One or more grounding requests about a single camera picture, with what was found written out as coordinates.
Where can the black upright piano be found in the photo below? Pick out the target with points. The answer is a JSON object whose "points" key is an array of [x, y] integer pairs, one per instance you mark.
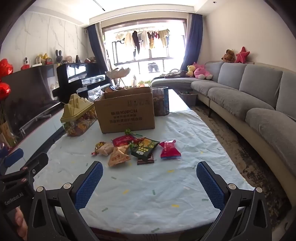
{"points": [[74, 74]]}

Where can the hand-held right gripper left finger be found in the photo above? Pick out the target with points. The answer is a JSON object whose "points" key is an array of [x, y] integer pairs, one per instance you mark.
{"points": [[89, 185]]}

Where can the row of hanging laundry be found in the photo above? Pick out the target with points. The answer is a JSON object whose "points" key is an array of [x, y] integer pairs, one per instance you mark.
{"points": [[143, 38]]}

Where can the grey sofa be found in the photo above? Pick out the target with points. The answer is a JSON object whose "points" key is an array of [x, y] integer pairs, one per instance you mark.
{"points": [[254, 92]]}

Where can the patterned floor rug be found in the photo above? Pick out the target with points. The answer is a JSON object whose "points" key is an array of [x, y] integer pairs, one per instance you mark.
{"points": [[242, 157]]}

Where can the clear snack jar blue label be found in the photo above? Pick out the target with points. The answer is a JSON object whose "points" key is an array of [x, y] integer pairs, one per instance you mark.
{"points": [[160, 102]]}

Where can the flat screen television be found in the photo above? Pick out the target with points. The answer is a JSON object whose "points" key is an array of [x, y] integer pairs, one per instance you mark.
{"points": [[30, 92]]}

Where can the grey television cabinet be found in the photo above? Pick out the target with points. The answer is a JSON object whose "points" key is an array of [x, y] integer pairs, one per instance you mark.
{"points": [[41, 129]]}

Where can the red-pink snack packet blue edge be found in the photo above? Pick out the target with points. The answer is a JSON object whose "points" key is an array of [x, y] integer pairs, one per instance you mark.
{"points": [[168, 150]]}

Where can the brown bag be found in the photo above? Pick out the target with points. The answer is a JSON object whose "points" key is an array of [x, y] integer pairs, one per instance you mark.
{"points": [[173, 74]]}

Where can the hanging denim shorts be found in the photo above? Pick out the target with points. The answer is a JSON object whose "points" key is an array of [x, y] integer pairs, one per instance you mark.
{"points": [[153, 67]]}

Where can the grey storage bin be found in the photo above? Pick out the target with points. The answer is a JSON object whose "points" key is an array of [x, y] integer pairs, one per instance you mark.
{"points": [[188, 97]]}

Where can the striped brown coffee sachet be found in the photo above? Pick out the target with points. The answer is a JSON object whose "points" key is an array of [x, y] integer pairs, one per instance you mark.
{"points": [[145, 161]]}

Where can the red star pillow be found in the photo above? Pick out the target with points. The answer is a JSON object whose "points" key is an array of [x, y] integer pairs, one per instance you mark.
{"points": [[241, 55]]}

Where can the potted plant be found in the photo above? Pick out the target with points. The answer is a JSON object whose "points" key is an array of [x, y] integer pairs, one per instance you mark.
{"points": [[144, 83]]}

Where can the gold wrapped candy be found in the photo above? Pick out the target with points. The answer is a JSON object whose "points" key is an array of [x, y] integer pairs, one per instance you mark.
{"points": [[98, 145]]}

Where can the beige triangular snack packet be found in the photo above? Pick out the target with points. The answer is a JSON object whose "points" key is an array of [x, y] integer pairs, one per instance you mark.
{"points": [[118, 157]]}

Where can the cream snack packet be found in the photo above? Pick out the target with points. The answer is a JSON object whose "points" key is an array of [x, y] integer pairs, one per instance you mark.
{"points": [[106, 148]]}

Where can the person's left hand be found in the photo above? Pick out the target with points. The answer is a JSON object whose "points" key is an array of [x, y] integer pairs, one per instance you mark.
{"points": [[19, 222]]}

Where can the large pink-red snack packet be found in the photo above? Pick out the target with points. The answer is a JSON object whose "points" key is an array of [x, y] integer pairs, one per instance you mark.
{"points": [[122, 140]]}

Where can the blue curtain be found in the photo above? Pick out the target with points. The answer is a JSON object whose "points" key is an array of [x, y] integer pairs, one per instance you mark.
{"points": [[96, 46], [193, 39]]}

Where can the green snack packet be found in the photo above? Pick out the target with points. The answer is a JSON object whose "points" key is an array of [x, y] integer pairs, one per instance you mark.
{"points": [[143, 149]]}

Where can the pink plush toy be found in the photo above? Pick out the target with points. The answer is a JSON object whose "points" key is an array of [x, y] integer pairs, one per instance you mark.
{"points": [[202, 71]]}

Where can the brown plush toy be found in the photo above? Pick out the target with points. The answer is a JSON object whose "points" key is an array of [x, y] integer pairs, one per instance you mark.
{"points": [[229, 56]]}

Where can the white shell-shaped fruit stand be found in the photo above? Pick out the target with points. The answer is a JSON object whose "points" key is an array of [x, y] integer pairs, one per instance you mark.
{"points": [[118, 73]]}

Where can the candy jar with yellow lid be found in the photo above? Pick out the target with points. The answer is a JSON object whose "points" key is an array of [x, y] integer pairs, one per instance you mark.
{"points": [[74, 109]]}

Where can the black metronome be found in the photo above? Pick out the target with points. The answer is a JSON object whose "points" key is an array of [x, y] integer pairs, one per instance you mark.
{"points": [[77, 59]]}

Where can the yellow plush toy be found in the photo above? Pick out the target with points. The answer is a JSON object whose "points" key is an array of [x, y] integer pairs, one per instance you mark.
{"points": [[190, 70]]}

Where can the clear plastic snack bag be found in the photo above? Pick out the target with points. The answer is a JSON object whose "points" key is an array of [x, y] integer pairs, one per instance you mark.
{"points": [[97, 92]]}

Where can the dark red snack packet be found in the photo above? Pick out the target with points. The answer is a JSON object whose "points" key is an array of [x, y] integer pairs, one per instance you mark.
{"points": [[138, 140]]}

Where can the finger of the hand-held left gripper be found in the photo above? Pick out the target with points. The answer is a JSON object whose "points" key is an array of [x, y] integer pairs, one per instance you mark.
{"points": [[13, 157], [39, 161]]}

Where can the green wrapped lollipop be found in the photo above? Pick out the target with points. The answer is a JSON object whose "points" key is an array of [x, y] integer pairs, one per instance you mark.
{"points": [[127, 132]]}

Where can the red foil balloon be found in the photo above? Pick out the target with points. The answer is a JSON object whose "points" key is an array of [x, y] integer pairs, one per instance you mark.
{"points": [[5, 68], [4, 90]]}

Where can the grey rabbit figure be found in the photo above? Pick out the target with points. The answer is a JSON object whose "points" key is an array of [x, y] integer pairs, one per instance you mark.
{"points": [[59, 58]]}

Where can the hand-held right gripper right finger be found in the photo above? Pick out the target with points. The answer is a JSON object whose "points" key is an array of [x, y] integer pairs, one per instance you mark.
{"points": [[210, 185]]}

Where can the white security camera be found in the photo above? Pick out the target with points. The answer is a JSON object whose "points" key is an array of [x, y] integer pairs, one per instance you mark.
{"points": [[26, 62]]}

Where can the brown cardboard box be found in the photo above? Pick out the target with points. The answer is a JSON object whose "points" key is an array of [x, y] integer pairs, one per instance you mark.
{"points": [[124, 115]]}

